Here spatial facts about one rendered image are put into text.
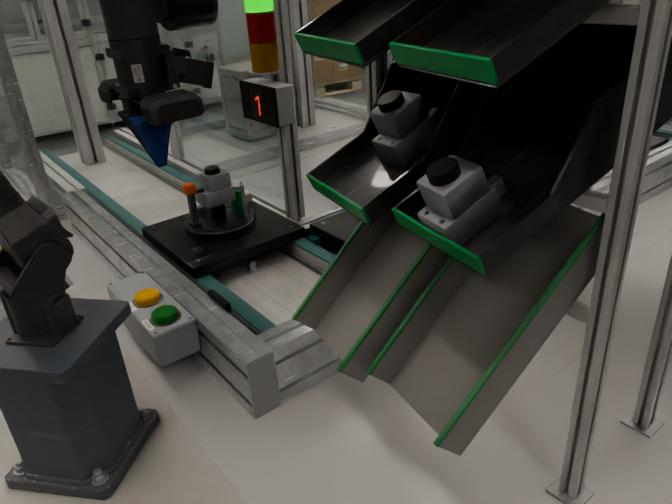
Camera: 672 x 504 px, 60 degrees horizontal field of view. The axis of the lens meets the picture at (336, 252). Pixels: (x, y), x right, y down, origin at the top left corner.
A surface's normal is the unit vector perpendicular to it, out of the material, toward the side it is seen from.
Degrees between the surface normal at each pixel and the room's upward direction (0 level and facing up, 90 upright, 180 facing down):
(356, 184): 25
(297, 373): 90
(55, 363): 0
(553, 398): 0
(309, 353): 90
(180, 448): 0
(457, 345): 45
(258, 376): 90
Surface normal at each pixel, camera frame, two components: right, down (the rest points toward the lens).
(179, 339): 0.62, 0.33
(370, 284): -0.66, -0.44
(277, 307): -0.06, -0.89
